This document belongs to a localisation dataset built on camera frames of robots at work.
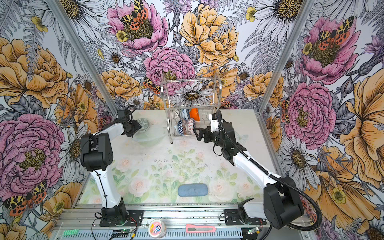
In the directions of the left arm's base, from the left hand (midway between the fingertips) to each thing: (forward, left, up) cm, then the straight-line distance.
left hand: (138, 130), depth 104 cm
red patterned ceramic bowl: (-5, -30, +10) cm, 31 cm away
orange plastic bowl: (+8, -39, +7) cm, 40 cm away
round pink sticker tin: (-57, -23, +7) cm, 62 cm away
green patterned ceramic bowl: (+9, -2, -2) cm, 9 cm away
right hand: (-16, -42, +18) cm, 48 cm away
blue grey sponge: (-39, -37, -1) cm, 54 cm away
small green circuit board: (-56, -5, -4) cm, 57 cm away
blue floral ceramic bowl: (+7, -32, +9) cm, 34 cm away
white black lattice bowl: (+7, -27, +9) cm, 29 cm away
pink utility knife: (-56, -37, -3) cm, 67 cm away
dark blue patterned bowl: (-3, -36, +9) cm, 37 cm away
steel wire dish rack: (+29, -34, +1) cm, 45 cm away
